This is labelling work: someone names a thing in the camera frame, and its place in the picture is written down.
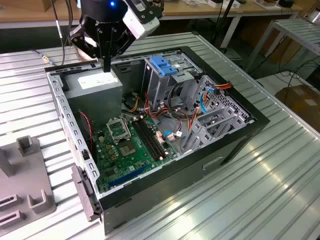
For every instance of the grey power supply unit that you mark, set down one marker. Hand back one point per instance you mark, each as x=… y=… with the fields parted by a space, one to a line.
x=95 y=100

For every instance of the blue expansion slot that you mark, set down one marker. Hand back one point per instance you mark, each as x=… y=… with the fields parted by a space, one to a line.
x=127 y=175

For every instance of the large cardboard box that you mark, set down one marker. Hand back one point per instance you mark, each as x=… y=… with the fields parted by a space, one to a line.
x=300 y=105

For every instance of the black tripod stand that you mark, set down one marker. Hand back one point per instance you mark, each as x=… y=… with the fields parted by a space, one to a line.
x=226 y=17

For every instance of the grey metal drive cage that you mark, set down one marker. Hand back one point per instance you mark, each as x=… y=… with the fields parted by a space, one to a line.
x=160 y=85

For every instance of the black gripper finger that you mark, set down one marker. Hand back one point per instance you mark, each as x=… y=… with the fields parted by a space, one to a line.
x=76 y=37
x=123 y=41

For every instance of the grey metal disk bay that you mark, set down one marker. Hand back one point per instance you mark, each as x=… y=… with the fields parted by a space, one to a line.
x=225 y=120

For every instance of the black open PC case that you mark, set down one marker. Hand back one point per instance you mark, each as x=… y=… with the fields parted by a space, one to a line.
x=175 y=180

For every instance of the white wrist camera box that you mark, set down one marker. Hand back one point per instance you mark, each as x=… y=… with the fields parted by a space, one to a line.
x=140 y=22

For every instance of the grey plastic case bezel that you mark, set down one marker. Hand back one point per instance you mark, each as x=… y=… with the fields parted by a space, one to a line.
x=83 y=192

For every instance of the grey parts rack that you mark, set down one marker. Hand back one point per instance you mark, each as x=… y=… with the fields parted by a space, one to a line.
x=25 y=175

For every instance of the CPU socket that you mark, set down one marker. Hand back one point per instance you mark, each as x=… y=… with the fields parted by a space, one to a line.
x=127 y=149

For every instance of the black RAM slots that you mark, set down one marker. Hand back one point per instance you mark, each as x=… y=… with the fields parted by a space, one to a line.
x=150 y=140

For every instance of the green motherboard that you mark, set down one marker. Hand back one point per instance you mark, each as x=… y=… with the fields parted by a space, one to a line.
x=130 y=160

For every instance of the metal slat side table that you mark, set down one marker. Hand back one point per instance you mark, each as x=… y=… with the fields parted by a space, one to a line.
x=300 y=35

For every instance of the black desk device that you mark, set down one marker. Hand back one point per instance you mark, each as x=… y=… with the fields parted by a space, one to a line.
x=285 y=3

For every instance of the wooden desk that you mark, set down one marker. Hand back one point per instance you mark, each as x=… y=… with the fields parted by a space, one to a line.
x=25 y=15

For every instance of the blue plastic drive latch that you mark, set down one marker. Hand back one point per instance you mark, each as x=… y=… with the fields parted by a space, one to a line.
x=162 y=66

